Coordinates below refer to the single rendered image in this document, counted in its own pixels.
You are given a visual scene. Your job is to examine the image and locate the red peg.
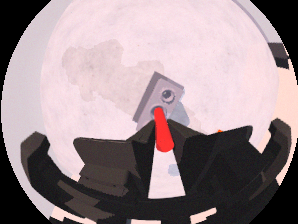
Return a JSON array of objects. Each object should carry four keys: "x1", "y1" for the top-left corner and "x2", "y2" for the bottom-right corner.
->
[{"x1": 154, "y1": 108, "x2": 174, "y2": 152}]

